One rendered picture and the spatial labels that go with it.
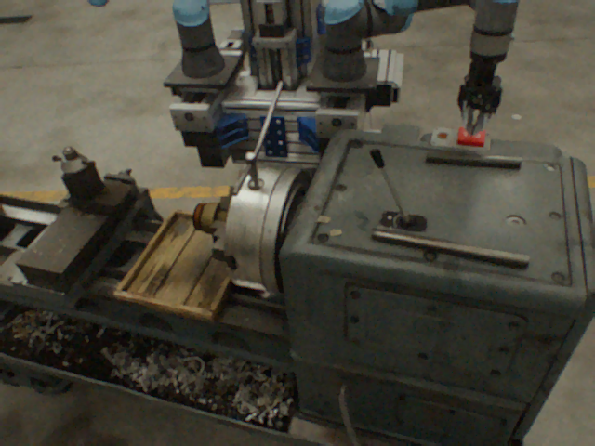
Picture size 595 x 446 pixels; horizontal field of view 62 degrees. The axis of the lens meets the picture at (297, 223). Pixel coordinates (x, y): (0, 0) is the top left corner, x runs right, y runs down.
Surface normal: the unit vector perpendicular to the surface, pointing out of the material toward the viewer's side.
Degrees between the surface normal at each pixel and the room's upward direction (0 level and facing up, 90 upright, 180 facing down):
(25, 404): 0
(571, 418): 0
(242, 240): 57
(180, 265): 0
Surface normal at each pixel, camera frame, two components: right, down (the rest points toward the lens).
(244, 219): -0.26, -0.09
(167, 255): -0.07, -0.72
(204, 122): -0.19, 0.69
